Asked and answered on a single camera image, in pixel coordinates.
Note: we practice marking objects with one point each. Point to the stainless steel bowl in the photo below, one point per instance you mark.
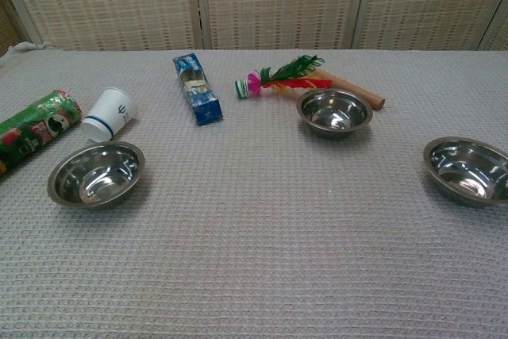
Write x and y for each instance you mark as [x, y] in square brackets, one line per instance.
[335, 112]
[95, 180]
[464, 172]

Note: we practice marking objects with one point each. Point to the blue cookie box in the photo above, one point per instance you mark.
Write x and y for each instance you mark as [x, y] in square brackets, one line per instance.
[200, 93]

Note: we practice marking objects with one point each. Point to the colourful feather shuttlecock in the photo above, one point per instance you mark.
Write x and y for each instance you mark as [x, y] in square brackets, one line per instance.
[293, 73]

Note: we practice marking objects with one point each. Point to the grey waffle tablecloth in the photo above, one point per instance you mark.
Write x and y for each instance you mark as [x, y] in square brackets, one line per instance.
[254, 243]

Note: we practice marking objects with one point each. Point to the wooden rolling pin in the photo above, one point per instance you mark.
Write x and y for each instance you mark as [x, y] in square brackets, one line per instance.
[357, 91]

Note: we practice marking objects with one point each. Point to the white paper cup blue stripe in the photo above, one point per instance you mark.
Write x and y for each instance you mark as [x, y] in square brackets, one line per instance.
[111, 110]

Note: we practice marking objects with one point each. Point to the woven folding screen panel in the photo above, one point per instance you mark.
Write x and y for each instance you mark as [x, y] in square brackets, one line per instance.
[103, 1]
[436, 1]
[278, 1]

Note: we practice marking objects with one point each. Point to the green chips can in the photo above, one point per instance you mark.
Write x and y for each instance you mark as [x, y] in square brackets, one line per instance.
[31, 128]

